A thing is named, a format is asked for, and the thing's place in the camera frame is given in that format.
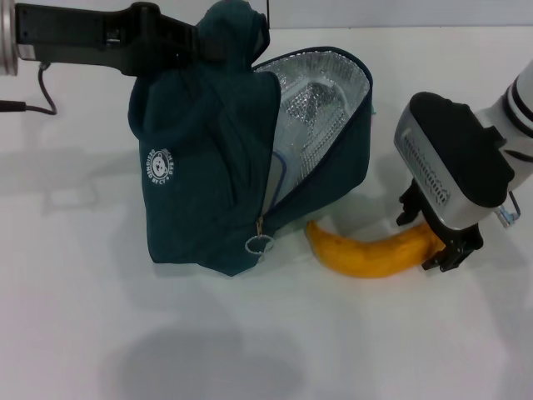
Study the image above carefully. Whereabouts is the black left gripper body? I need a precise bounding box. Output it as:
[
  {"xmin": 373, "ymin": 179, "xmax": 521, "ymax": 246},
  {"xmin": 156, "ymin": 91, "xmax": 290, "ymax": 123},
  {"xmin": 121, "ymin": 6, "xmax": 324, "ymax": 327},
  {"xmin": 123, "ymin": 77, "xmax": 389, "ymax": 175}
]
[{"xmin": 14, "ymin": 2, "xmax": 122, "ymax": 73}]

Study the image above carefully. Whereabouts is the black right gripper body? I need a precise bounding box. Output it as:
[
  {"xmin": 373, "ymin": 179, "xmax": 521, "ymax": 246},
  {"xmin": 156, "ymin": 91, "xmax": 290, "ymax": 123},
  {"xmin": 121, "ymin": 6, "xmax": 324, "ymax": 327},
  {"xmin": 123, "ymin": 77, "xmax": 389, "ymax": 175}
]
[{"xmin": 423, "ymin": 215, "xmax": 481, "ymax": 248}]

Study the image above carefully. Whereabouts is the yellow banana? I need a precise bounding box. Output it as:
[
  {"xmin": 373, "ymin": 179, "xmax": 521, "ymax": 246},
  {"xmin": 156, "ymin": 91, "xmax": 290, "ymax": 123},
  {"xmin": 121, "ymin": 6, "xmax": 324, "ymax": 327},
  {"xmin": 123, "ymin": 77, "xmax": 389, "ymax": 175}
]
[{"xmin": 306, "ymin": 220, "xmax": 443, "ymax": 280}]

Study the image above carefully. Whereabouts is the dark teal insulated lunch bag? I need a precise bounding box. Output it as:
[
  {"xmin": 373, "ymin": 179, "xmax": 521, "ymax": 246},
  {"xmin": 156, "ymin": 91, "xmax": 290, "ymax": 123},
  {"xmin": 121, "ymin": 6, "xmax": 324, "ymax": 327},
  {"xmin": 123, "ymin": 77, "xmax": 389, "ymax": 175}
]
[{"xmin": 127, "ymin": 0, "xmax": 374, "ymax": 278}]

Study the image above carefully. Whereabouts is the clear lunch box blue seal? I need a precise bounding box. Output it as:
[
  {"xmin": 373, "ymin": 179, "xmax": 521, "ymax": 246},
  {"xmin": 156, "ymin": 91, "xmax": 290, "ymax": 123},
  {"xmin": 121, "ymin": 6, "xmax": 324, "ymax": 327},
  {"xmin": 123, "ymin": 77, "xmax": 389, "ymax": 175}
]
[{"xmin": 266, "ymin": 78, "xmax": 349, "ymax": 214}]

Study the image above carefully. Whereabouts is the dark right gripper cable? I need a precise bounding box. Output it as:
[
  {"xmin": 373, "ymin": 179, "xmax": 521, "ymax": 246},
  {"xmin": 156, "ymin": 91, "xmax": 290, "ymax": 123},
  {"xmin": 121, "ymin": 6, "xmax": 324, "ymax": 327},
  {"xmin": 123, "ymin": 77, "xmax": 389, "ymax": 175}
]
[{"xmin": 494, "ymin": 190, "xmax": 522, "ymax": 228}]

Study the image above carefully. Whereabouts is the dark gripper cable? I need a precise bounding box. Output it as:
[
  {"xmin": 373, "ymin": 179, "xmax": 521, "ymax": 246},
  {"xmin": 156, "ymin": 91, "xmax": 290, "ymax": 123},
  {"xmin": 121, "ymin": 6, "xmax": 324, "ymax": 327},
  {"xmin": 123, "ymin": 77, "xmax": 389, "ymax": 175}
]
[
  {"xmin": 494, "ymin": 190, "xmax": 522, "ymax": 228},
  {"xmin": 0, "ymin": 61, "xmax": 57, "ymax": 118}
]

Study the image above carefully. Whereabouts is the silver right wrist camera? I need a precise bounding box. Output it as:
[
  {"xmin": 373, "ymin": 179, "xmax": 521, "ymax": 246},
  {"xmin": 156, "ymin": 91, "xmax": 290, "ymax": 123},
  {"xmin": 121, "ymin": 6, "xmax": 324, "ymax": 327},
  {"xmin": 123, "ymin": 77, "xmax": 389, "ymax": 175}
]
[{"xmin": 393, "ymin": 92, "xmax": 516, "ymax": 231}]

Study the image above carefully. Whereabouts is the dark left gripper cable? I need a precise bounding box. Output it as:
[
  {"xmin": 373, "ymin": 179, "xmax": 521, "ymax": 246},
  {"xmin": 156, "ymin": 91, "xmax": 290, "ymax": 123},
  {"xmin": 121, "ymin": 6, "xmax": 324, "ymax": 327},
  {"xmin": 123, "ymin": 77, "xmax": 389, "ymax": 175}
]
[{"xmin": 0, "ymin": 61, "xmax": 57, "ymax": 118}]

